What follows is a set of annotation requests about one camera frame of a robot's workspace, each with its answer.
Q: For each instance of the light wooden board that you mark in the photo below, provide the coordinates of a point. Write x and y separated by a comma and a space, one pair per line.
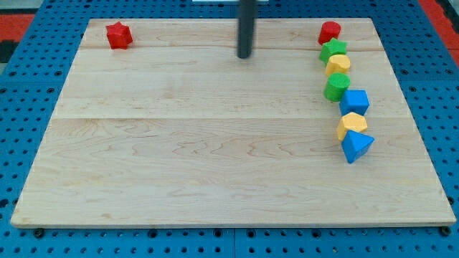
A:
177, 132

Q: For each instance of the green star block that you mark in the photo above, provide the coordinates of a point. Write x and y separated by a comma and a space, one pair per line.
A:
332, 47

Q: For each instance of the red star block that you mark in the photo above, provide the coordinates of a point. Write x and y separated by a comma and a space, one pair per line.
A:
118, 35

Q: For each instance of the green cylinder block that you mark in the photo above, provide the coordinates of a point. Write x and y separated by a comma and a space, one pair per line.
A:
337, 83

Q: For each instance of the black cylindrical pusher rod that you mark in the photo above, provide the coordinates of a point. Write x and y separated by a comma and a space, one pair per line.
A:
246, 27

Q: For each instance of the yellow hexagon block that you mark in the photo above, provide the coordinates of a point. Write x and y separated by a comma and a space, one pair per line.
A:
351, 121

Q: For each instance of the blue triangular prism block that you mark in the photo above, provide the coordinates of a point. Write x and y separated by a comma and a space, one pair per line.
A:
355, 145

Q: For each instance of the yellow heart block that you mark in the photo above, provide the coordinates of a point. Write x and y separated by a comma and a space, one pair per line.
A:
338, 63

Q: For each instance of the blue cube block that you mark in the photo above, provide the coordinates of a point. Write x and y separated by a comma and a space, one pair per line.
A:
354, 101

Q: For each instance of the red cylinder block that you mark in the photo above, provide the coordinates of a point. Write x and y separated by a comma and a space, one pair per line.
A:
329, 30

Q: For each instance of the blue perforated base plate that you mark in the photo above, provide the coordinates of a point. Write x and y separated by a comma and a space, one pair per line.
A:
35, 74

